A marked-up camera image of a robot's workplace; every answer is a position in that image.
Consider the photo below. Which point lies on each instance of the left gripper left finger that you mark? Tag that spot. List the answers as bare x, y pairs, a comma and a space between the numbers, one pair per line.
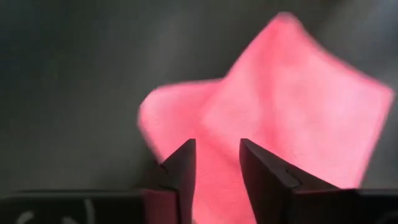
180, 174

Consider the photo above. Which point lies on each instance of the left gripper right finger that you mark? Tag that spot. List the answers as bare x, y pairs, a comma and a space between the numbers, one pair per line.
264, 180

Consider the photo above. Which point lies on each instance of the pink microfiber towel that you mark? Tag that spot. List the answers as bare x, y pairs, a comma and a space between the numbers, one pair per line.
280, 93

